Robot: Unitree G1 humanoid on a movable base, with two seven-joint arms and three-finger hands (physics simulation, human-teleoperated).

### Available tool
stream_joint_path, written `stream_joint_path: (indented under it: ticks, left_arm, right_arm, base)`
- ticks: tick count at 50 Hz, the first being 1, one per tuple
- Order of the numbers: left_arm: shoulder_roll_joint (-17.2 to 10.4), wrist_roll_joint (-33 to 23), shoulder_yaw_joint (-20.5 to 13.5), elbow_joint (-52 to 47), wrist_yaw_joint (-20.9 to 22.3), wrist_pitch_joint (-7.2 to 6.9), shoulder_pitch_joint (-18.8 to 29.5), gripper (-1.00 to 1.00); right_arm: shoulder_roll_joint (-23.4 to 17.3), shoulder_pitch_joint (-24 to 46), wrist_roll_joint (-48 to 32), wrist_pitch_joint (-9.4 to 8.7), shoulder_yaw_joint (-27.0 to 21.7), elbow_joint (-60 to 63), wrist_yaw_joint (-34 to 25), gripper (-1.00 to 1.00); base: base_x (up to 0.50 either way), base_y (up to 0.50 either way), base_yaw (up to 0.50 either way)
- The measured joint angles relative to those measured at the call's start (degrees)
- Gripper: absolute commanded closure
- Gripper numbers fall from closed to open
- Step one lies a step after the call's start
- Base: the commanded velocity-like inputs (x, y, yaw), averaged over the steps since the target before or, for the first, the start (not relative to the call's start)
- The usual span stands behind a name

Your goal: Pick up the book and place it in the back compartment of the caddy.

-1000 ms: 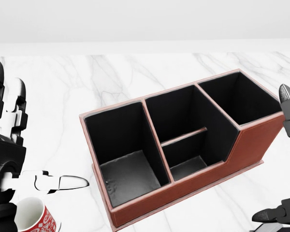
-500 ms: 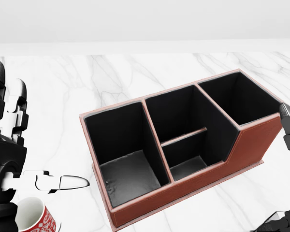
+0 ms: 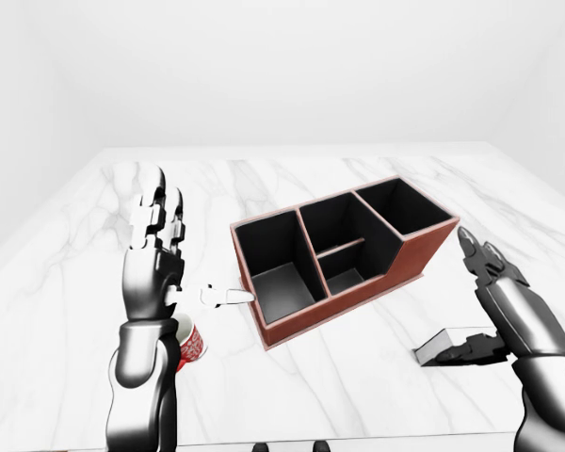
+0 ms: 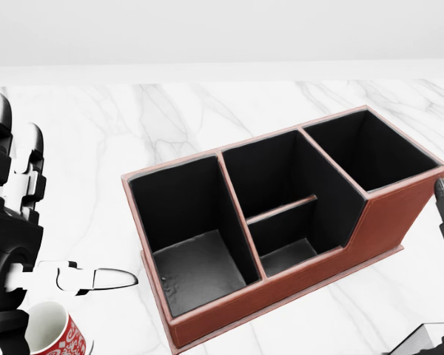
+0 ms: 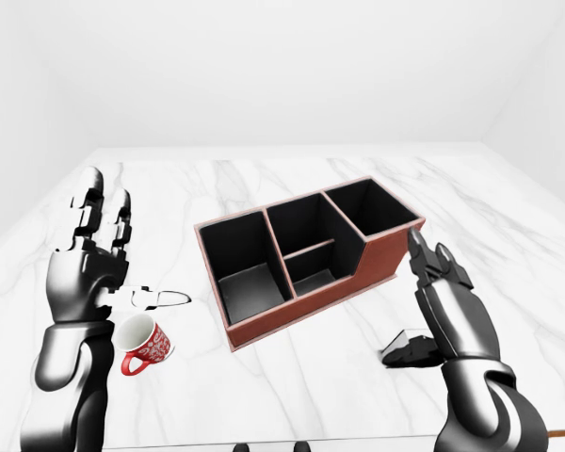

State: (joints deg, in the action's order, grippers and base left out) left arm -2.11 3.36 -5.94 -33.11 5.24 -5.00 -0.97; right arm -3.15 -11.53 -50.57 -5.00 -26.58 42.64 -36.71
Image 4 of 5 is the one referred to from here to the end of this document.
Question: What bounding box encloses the red-brown desk caddy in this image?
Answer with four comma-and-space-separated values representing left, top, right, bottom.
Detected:
121, 104, 444, 355

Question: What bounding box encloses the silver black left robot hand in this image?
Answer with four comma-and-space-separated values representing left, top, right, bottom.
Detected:
0, 91, 139, 314

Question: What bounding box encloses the red white patterned mug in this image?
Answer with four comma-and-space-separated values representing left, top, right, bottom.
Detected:
23, 300, 94, 355

